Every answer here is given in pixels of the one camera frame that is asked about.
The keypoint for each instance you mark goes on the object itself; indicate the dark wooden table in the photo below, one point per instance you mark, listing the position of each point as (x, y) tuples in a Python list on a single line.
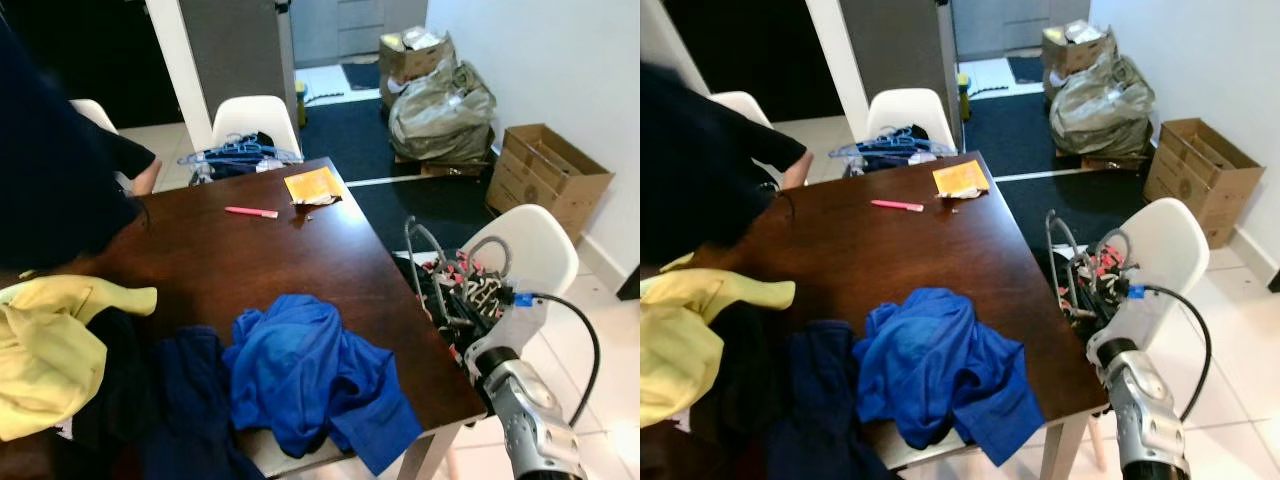
[(250, 260), (880, 250)]

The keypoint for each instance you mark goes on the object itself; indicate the black cloth heap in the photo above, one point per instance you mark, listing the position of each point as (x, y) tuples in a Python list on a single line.
[(880, 167), (225, 172)]

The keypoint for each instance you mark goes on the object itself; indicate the dark blue floor mat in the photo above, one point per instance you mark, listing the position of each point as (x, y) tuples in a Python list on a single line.
[(1010, 130), (350, 140)]

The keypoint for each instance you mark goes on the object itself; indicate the yellow garment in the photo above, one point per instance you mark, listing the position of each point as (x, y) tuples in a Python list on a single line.
[(50, 360), (680, 350)]

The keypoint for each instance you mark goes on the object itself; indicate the small yellow bottle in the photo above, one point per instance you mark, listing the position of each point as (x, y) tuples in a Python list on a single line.
[(962, 98), (301, 105)]

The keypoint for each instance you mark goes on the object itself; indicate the grey plastic sack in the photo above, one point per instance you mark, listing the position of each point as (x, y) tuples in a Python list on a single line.
[(1100, 110), (440, 120)]

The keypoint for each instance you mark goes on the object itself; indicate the orange paper packet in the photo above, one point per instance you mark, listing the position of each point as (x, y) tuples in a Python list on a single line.
[(960, 178), (312, 185)]

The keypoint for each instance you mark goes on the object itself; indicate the royal blue garment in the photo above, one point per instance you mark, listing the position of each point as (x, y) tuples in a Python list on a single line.
[(300, 370), (930, 360)]

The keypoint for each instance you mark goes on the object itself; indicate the grey drawer cabinet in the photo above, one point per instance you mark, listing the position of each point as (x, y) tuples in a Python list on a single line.
[(350, 25), (1010, 25)]

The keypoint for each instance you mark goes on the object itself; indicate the person in black shirt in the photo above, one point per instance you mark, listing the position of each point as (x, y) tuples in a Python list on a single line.
[(700, 170), (50, 170)]

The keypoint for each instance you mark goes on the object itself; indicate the open cardboard box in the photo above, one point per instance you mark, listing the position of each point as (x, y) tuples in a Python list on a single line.
[(545, 185), (1200, 180)]

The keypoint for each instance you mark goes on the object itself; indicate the cardboard box with papers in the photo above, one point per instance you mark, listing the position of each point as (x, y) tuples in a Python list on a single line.
[(1060, 60), (400, 70)]

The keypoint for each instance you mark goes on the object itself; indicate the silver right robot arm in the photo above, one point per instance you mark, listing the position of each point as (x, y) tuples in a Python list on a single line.
[(1140, 410), (525, 410)]

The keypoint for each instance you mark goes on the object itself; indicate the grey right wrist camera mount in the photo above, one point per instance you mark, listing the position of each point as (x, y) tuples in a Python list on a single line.
[(510, 325), (1135, 320)]

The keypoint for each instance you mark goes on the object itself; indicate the pink pen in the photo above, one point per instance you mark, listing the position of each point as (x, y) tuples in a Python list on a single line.
[(250, 212), (897, 205)]

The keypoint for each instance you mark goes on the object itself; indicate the navy blue garment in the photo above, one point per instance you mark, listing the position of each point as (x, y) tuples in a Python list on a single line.
[(820, 400), (185, 400)]

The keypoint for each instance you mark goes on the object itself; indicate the bunch of blue plastic hangers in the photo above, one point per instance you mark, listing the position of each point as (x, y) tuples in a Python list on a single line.
[(240, 155), (890, 148)]

